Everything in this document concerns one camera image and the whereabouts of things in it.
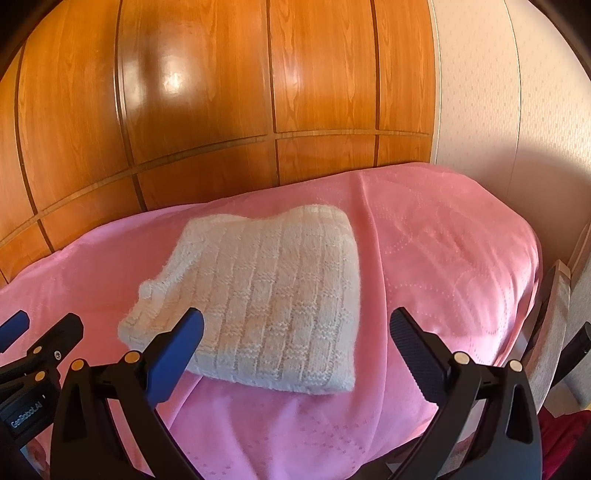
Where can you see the white knit sweater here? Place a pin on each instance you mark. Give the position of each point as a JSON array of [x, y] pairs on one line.
[[268, 286]]

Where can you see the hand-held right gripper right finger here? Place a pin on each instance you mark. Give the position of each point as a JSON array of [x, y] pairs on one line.
[[415, 350]]

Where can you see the pink bed blanket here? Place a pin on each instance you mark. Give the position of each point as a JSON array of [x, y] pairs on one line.
[[438, 240]]

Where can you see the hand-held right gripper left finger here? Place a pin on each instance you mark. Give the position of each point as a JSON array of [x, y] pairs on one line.
[[178, 350]]

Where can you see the wooden wardrobe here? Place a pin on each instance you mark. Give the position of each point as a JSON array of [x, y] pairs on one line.
[[207, 92]]

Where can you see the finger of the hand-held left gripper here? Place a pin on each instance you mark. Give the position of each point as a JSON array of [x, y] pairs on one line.
[[57, 339], [14, 327]]

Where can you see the grey fabric chair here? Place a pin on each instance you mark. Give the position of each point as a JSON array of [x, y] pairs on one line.
[[554, 314]]

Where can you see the red cloth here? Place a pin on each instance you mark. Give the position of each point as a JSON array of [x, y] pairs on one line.
[[568, 434]]

